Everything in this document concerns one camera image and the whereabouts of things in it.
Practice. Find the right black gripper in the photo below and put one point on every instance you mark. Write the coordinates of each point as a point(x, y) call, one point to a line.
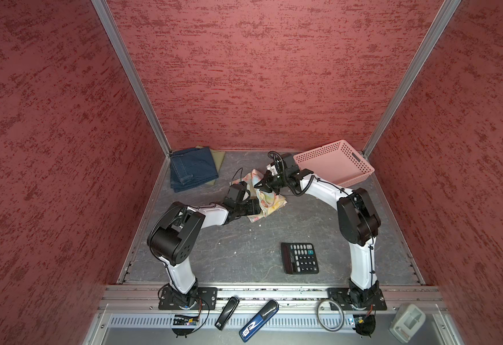
point(266, 185)

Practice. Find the olive green skirt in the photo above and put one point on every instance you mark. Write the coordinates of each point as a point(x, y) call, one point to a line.
point(218, 158)

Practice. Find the grey plastic dispenser box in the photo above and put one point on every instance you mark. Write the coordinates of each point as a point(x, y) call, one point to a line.
point(407, 322)

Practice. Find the black desk calculator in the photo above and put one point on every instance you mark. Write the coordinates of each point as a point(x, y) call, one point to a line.
point(299, 258)

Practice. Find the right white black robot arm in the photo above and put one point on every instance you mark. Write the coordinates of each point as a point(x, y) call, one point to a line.
point(358, 219)

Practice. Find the blue denim skirt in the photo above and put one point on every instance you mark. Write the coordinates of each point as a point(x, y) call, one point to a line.
point(190, 168)

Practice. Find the pink plastic basket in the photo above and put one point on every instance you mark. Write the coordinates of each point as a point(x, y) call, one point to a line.
point(337, 162)

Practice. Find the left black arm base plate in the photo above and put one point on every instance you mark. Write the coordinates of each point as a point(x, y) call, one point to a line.
point(171, 299)

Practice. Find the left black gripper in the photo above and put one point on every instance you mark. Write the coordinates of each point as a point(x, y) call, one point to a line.
point(254, 205)

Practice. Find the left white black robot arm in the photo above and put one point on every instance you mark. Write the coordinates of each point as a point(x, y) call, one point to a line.
point(174, 236)

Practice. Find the left small circuit board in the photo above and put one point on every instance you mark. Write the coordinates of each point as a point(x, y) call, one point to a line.
point(186, 321)

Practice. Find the blue black stapler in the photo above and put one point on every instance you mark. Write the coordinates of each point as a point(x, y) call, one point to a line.
point(259, 320)

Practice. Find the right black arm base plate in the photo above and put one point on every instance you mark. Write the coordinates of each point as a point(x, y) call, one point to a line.
point(337, 298)

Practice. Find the pastel patterned cloth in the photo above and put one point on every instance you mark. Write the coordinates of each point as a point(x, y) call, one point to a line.
point(269, 202)

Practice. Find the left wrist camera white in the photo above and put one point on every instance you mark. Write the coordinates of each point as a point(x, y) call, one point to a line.
point(236, 195)

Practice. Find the small circuit board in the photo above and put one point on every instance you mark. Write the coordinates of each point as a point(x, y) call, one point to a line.
point(186, 321)
point(365, 325)

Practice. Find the right small circuit board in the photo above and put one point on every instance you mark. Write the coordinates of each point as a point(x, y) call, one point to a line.
point(365, 325)

